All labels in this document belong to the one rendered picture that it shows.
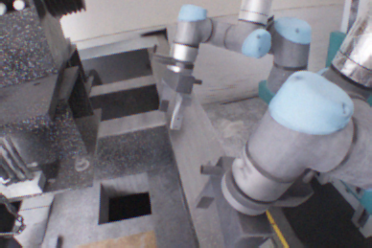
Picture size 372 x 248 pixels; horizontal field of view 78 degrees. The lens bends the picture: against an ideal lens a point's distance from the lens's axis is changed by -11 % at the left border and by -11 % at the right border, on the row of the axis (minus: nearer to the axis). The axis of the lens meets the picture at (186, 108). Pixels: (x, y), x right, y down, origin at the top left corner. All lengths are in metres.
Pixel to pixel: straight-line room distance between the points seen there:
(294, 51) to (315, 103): 0.59
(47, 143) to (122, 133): 0.24
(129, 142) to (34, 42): 0.44
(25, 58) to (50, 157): 0.30
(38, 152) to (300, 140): 0.73
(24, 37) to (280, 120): 0.70
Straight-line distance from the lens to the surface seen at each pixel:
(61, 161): 0.84
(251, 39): 0.65
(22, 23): 0.80
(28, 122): 0.62
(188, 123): 0.85
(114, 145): 0.91
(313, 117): 0.25
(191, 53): 0.69
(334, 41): 0.85
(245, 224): 0.34
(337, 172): 0.31
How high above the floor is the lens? 1.15
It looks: 32 degrees down
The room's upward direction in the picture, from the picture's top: 7 degrees counter-clockwise
